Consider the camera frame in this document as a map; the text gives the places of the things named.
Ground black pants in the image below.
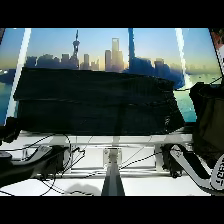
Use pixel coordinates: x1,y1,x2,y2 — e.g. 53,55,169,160
13,66,186,137

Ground dark olive garment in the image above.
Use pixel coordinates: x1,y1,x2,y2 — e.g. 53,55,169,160
190,82,224,165

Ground silver frame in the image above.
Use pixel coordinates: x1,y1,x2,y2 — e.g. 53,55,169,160
0,131,224,197

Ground black cable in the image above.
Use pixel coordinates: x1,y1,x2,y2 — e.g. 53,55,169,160
33,173,97,197
119,151,163,177

